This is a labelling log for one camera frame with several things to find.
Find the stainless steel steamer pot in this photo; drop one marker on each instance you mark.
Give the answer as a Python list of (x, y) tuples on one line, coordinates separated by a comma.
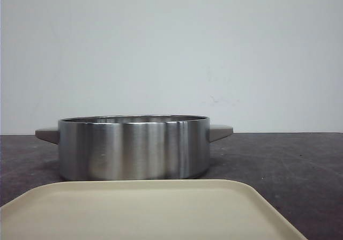
[(134, 147)]

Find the cream plastic tray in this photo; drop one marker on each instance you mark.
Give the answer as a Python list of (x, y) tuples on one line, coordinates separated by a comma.
[(160, 209)]

